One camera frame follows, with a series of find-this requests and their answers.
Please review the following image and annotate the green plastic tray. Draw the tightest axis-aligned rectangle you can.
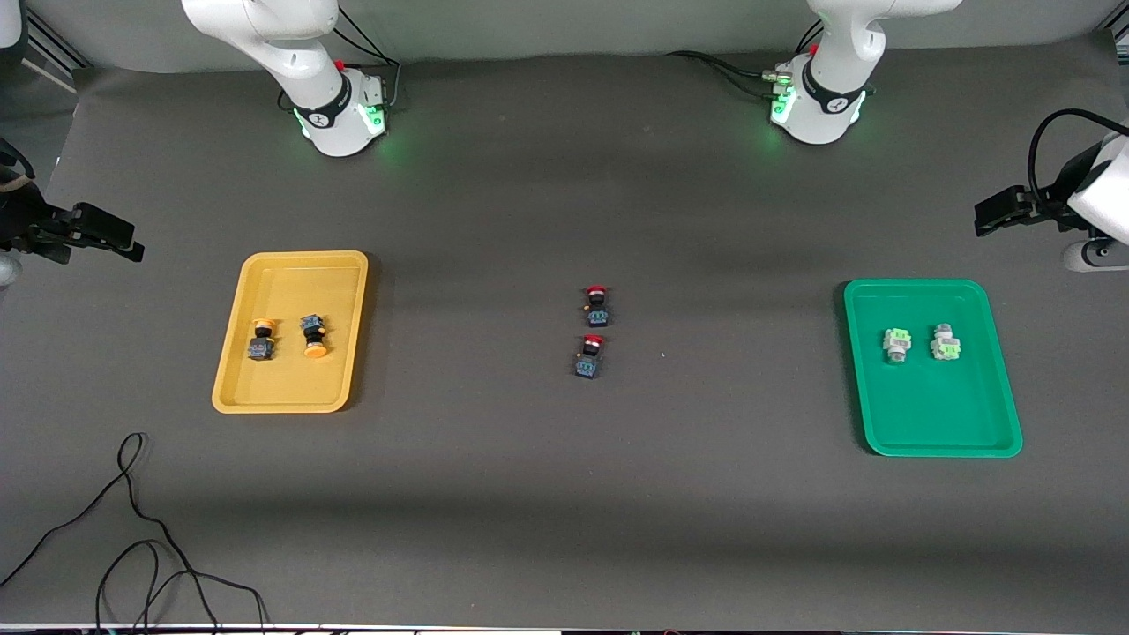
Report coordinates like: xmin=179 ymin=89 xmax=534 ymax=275
xmin=844 ymin=279 xmax=1024 ymax=459

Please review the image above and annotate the yellow plastic tray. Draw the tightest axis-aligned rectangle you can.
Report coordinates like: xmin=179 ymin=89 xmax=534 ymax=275
xmin=212 ymin=250 xmax=370 ymax=415

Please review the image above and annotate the dark grey table mat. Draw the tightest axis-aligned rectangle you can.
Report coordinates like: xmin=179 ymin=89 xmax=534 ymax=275
xmin=0 ymin=35 xmax=1129 ymax=631

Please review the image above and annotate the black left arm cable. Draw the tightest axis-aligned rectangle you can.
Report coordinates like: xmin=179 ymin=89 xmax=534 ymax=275
xmin=1028 ymin=108 xmax=1129 ymax=221

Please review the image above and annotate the aluminium frame rail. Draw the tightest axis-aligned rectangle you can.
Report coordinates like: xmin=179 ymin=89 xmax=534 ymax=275
xmin=18 ymin=9 xmax=93 ymax=93

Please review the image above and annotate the loose black cable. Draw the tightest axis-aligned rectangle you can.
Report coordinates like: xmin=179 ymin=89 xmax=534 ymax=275
xmin=0 ymin=432 xmax=270 ymax=634

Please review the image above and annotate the black right base cable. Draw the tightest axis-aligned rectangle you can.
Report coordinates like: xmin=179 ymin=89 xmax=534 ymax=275
xmin=318 ymin=0 xmax=405 ymax=116

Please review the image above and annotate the black base cable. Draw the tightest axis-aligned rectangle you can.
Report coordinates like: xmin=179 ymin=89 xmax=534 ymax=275
xmin=318 ymin=0 xmax=405 ymax=116
xmin=666 ymin=50 xmax=786 ymax=98

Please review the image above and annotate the black left base cable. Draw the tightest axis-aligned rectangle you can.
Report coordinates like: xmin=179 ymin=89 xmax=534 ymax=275
xmin=666 ymin=50 xmax=786 ymax=98

